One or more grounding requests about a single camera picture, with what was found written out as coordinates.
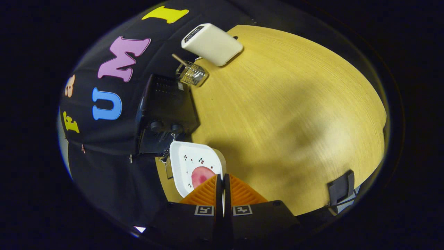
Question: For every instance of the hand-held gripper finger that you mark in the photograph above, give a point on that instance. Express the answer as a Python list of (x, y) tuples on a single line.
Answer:
[(218, 194), (227, 194)]

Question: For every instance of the pink meat slice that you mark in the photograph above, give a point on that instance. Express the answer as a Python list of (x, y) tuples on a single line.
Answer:
[(201, 175)]

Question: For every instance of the white plate with cherry print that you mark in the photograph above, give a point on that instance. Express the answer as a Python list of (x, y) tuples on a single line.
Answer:
[(194, 154)]

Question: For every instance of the black toaster oven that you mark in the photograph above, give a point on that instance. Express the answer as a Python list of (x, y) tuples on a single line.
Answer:
[(166, 104)]

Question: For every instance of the cream slot toaster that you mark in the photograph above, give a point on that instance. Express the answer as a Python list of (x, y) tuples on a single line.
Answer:
[(211, 43)]

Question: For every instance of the wooden stick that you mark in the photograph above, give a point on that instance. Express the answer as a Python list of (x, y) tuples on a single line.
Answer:
[(179, 59)]

